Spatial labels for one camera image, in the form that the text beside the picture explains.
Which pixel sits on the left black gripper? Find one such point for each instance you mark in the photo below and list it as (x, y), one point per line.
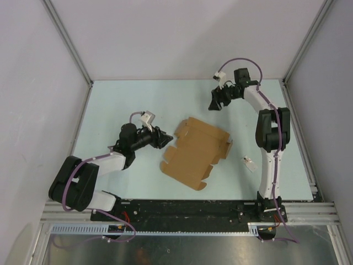
(159, 138)

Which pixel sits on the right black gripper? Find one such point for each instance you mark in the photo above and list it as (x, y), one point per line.
(217, 94)

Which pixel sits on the brown cardboard box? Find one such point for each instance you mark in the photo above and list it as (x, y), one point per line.
(198, 147)

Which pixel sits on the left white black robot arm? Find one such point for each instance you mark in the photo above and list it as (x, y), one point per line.
(75, 184)

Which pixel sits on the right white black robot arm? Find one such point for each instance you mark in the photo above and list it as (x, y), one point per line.
(272, 135)

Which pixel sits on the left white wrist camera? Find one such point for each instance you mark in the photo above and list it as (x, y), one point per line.
(146, 119)

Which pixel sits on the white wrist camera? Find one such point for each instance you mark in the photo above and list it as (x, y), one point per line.
(221, 78)
(146, 119)

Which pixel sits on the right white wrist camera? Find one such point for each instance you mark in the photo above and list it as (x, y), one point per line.
(221, 78)

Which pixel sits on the right aluminium frame post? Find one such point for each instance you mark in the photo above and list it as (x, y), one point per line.
(309, 37)

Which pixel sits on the aluminium frame post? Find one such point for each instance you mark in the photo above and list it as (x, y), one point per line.
(309, 37)
(64, 35)

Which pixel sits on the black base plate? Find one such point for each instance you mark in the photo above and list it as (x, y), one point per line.
(135, 210)

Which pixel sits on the grey slotted cable duct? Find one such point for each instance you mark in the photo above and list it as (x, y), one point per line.
(112, 229)

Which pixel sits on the left aluminium frame post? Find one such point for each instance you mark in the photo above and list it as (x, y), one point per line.
(64, 35)

